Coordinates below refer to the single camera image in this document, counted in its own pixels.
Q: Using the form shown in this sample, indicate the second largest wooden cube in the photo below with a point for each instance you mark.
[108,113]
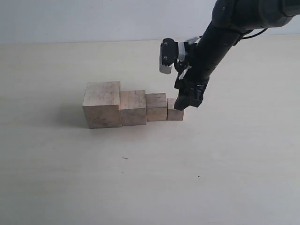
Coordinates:
[133,108]

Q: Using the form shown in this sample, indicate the smallest wooden cube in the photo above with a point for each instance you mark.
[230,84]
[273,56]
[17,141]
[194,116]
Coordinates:
[172,113]

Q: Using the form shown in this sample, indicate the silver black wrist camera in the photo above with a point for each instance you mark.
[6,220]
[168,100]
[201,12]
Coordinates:
[168,56]

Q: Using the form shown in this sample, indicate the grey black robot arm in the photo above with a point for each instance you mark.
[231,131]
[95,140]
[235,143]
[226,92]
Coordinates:
[231,21]

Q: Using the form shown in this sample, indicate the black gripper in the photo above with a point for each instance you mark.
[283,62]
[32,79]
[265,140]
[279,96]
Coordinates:
[204,58]

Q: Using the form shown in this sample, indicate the third largest wooden cube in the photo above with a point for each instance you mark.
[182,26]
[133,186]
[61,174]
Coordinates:
[156,106]

